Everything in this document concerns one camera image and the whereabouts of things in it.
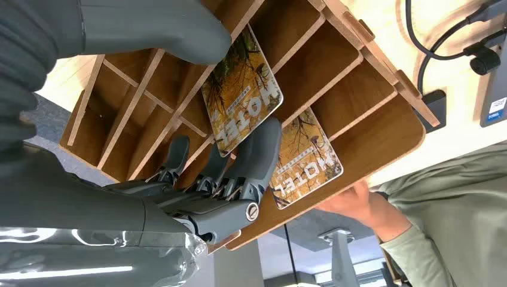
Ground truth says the grey pedestal stand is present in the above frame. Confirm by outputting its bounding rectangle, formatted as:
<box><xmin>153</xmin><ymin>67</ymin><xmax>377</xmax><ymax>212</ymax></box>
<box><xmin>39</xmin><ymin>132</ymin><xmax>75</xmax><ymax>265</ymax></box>
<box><xmin>317</xmin><ymin>228</ymin><xmax>356</xmax><ymax>287</ymax></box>

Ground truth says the grey electronic device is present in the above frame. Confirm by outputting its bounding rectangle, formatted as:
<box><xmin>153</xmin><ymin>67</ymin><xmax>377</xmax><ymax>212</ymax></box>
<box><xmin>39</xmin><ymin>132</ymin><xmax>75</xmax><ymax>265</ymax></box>
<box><xmin>479</xmin><ymin>30</ymin><xmax>507</xmax><ymax>129</ymax></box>

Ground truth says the thin black cable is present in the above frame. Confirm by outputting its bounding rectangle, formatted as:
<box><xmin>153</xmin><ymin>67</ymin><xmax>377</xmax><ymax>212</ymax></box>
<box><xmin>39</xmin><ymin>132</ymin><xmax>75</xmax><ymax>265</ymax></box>
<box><xmin>282</xmin><ymin>224</ymin><xmax>298</xmax><ymax>275</ymax></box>

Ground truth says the black power adapter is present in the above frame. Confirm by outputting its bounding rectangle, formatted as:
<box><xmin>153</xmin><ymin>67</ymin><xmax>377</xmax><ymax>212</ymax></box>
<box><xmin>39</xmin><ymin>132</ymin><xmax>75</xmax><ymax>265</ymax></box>
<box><xmin>414</xmin><ymin>89</ymin><xmax>448</xmax><ymax>134</ymax></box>

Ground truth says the person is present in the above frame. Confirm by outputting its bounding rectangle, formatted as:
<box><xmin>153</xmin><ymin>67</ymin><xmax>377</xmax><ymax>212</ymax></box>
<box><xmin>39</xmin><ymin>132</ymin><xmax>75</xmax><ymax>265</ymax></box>
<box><xmin>314</xmin><ymin>143</ymin><xmax>507</xmax><ymax>287</ymax></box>

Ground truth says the black cable plug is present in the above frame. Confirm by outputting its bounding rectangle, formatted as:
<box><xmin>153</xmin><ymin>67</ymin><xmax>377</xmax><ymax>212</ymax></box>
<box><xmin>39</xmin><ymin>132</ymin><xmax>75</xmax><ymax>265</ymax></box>
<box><xmin>462</xmin><ymin>39</ymin><xmax>502</xmax><ymax>77</ymax></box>

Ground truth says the wooden compartment card holder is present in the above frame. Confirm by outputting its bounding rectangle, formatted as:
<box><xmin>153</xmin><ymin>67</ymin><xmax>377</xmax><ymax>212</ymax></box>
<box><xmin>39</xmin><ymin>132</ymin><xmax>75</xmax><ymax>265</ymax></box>
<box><xmin>58</xmin><ymin>0</ymin><xmax>442</xmax><ymax>251</ymax></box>

